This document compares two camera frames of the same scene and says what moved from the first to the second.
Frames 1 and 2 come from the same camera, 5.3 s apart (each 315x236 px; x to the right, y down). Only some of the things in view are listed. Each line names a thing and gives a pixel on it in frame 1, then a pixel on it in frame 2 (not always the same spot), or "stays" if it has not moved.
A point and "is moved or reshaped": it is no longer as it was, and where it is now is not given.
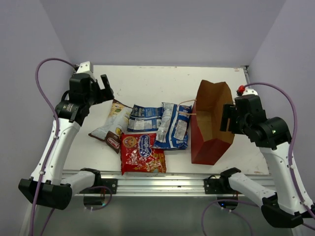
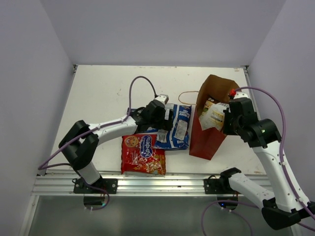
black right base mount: x=214 y=186 stays
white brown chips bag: x=117 y=123 -> x=212 y=115
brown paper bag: x=208 y=142 is moved or reshaped
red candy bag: x=139 y=155 stays
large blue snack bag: x=173 y=130 stays
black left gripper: x=104 y=94 -> x=165 y=124
